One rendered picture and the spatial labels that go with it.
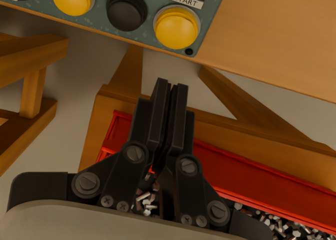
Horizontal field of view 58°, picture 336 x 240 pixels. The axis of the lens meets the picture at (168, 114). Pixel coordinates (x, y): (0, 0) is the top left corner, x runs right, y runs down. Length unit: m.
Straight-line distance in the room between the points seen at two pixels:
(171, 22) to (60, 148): 1.12
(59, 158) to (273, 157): 1.02
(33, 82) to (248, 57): 0.80
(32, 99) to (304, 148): 0.78
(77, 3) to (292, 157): 0.32
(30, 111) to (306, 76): 0.85
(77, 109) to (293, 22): 1.03
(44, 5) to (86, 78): 0.96
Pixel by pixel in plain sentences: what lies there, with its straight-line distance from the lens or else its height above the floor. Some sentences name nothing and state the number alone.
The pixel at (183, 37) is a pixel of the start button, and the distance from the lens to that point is 0.21.
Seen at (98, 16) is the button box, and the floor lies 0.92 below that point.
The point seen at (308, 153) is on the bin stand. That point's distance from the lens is 0.43.
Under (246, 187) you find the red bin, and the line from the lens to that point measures 0.31.
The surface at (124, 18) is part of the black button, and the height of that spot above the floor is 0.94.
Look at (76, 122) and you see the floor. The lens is 1.24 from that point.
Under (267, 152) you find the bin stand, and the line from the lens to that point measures 0.41.
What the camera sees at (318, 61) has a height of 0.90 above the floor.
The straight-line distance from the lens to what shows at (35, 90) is 0.98.
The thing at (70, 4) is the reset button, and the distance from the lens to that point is 0.21.
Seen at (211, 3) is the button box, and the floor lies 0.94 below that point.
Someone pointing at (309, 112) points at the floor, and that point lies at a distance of 1.37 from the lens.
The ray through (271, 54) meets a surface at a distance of 0.26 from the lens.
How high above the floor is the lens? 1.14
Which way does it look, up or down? 72 degrees down
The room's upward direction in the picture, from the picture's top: 166 degrees clockwise
